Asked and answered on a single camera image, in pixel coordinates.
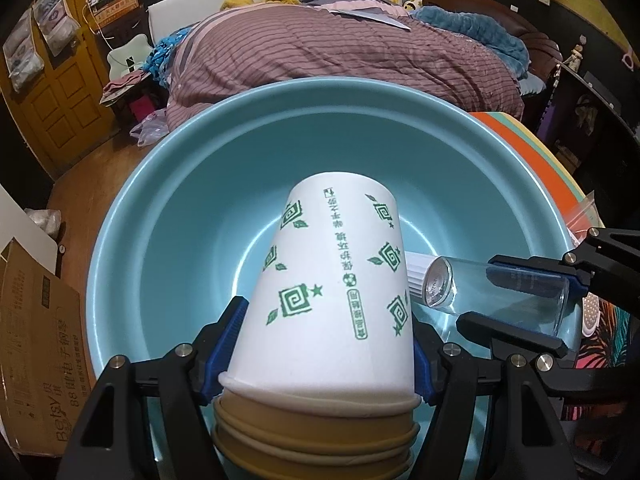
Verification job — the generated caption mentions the paper cups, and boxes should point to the paper cups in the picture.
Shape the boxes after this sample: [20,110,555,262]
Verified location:
[213,172,420,479]

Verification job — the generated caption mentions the clear zip bag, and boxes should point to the clear zip bag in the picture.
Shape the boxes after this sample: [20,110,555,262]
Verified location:
[564,192,604,247]

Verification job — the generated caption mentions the white round compact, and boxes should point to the white round compact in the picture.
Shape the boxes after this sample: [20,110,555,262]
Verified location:
[582,292,601,338]

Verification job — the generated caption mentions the colourful palm leaf mat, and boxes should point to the colourful palm leaf mat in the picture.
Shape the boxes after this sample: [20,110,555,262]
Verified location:
[470,110,633,461]

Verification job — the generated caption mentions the light blue plastic basin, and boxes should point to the light blue plastic basin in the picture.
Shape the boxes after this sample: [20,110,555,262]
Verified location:
[86,78,573,372]

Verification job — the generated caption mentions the cardboard box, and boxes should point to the cardboard box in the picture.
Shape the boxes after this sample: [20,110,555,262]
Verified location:
[1,240,91,456]

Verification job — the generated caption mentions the brown sofa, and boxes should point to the brown sofa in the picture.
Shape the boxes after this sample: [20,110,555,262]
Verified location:
[426,0,563,82]

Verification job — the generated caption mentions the white plastic bag on floor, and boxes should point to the white plastic bag on floor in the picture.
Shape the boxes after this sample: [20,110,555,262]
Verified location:
[129,108,169,148]

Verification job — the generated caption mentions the white folding board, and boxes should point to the white folding board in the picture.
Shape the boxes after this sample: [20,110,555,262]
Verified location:
[0,186,58,273]

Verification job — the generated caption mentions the blue fleece blanket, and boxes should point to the blue fleece blanket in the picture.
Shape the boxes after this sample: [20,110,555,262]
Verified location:
[410,6,530,80]

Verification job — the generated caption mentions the wooden door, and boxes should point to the wooden door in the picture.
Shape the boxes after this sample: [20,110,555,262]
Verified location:
[1,0,119,179]

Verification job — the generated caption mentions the mint cushion chair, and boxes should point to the mint cushion chair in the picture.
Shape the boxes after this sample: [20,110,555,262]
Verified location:
[106,34,153,81]

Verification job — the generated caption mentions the white paper on bed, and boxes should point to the white paper on bed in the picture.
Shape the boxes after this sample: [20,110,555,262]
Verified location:
[340,10,411,32]

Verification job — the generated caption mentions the left hanging organizer bag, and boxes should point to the left hanging organizer bag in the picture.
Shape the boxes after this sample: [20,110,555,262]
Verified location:
[2,8,44,93]

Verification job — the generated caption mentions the hanging organizer bag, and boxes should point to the hanging organizer bag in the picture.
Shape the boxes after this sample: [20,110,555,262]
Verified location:
[32,0,79,56]
[2,8,44,93]

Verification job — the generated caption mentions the right hanging organizer bag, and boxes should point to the right hanging organizer bag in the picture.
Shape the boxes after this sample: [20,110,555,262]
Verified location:
[32,0,79,56]

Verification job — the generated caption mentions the yellow cloth on bed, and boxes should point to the yellow cloth on bed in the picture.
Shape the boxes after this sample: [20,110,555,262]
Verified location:
[219,0,300,11]

